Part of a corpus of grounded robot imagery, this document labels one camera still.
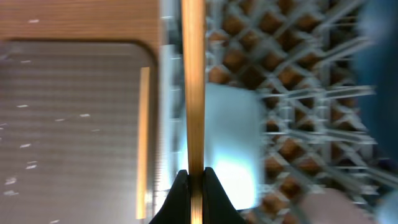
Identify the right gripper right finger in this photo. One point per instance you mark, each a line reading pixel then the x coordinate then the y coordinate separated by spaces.
pixel 217 208

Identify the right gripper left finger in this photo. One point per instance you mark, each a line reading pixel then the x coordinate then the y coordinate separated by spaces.
pixel 176 208

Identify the bowl of rice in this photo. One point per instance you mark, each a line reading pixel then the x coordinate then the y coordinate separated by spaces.
pixel 233 144

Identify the pink cup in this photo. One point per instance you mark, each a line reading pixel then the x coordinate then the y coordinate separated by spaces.
pixel 332 207

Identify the light blue cup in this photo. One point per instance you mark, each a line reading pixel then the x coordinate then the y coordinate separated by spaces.
pixel 386 210

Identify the wooden chopstick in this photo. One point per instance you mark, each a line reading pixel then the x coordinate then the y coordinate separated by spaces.
pixel 142 142
pixel 194 26

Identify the blue plate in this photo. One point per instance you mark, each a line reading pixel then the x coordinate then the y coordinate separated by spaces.
pixel 376 66

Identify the grey dishwasher rack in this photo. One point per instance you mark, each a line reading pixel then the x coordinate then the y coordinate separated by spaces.
pixel 298 58

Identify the brown serving tray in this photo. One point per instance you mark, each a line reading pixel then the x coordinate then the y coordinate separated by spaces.
pixel 69 122

